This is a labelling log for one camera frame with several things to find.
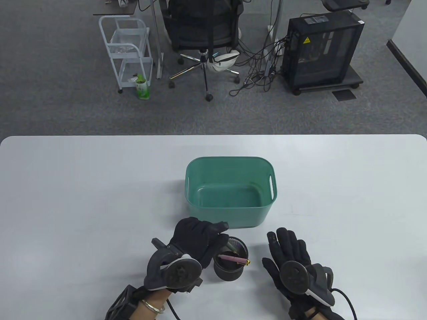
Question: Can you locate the black floor outlet cover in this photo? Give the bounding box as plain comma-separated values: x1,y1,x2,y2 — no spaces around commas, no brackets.
332,89,357,102

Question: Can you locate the white desk leg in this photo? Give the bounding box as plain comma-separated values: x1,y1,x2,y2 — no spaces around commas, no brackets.
151,0,164,79
267,0,281,64

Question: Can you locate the black wheeled platform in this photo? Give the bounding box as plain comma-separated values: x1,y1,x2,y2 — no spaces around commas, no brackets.
289,63,364,96

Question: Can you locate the black white hand tracker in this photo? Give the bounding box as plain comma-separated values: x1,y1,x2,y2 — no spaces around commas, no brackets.
280,261,335,306
144,237,203,294

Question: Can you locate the person's right forearm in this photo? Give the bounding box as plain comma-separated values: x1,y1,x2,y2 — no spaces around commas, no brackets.
289,305,347,320

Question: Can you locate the silver bracelet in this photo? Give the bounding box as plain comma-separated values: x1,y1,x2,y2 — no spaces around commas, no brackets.
140,299,165,314

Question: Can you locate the green drink bottle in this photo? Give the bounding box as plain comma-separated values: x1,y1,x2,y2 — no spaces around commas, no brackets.
135,75,150,100

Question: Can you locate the white bag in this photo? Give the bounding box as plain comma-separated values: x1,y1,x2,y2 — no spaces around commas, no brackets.
207,50,241,72

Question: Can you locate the green plastic bin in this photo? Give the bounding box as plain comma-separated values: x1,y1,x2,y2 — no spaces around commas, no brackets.
185,156,278,229

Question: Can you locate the black chair base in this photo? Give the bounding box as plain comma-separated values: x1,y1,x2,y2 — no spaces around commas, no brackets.
321,0,370,12

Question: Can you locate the pink fountain pen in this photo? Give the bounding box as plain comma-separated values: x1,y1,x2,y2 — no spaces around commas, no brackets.
218,254,251,266

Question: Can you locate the black computer cabinet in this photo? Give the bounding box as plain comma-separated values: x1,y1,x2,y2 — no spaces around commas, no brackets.
281,11,365,90

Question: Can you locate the person's left forearm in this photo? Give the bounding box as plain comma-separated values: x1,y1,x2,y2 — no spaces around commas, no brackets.
128,288,169,320

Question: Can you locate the person's left hand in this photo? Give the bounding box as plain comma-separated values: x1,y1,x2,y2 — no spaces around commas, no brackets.
167,217,230,270

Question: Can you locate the white rolling cart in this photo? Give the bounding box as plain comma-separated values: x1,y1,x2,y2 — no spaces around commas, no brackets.
98,16,154,94

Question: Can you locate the person's right hand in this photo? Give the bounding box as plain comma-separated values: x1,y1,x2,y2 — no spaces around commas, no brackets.
262,228,331,315

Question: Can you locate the black mesh pen holder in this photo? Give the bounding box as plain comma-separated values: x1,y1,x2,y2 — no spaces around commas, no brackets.
213,236,249,282

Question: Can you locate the bundle of black floor cables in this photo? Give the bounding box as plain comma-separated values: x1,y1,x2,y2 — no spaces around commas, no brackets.
229,13,289,97

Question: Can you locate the black mesh office chair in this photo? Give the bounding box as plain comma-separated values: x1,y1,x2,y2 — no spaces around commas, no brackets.
159,0,246,102

